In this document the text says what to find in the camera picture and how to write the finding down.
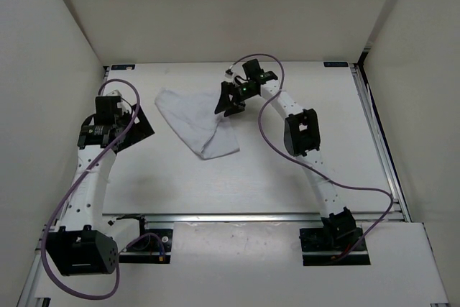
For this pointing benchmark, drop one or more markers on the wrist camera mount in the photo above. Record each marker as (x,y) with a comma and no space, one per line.
(114,93)
(229,73)

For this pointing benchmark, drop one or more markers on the left blue corner label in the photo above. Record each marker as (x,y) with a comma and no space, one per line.
(123,67)

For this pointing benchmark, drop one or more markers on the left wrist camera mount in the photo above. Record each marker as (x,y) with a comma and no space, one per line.
(114,93)

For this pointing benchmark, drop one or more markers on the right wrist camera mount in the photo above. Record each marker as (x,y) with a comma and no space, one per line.
(229,73)

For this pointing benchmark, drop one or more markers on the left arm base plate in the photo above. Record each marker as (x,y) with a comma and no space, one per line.
(153,244)

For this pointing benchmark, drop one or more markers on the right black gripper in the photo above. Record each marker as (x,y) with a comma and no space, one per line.
(230,107)

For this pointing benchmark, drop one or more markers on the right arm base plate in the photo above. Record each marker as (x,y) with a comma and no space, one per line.
(316,252)

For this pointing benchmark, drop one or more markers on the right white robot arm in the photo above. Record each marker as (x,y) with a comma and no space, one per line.
(302,140)

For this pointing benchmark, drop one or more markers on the white skirt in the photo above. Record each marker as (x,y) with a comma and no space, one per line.
(191,116)

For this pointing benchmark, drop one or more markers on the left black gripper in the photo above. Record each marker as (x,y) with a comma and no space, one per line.
(141,130)

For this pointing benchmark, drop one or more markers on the right blue corner label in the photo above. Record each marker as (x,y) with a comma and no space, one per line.
(335,64)

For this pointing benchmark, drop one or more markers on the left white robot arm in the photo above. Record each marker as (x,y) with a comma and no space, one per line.
(85,242)

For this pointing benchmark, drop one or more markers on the front aluminium rail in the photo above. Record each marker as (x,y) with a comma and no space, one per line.
(240,218)

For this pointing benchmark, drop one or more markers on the blue corner label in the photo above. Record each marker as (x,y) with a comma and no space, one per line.
(123,67)
(335,64)

